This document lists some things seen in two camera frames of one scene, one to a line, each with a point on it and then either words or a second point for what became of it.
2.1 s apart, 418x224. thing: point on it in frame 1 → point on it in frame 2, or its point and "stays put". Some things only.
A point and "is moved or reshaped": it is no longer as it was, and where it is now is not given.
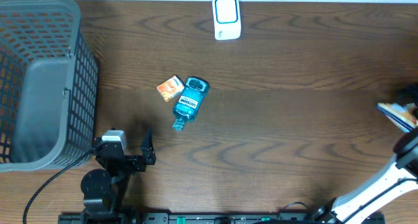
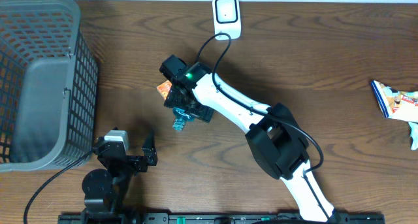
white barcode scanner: x=226 y=10 stays put
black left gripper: x=147 y=155 stays put
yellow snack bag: x=402 y=117 is moved or reshaped
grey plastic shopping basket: x=49 y=78 stays put
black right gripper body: x=412 y=90 → x=191 y=106
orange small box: x=171 y=88 stays put
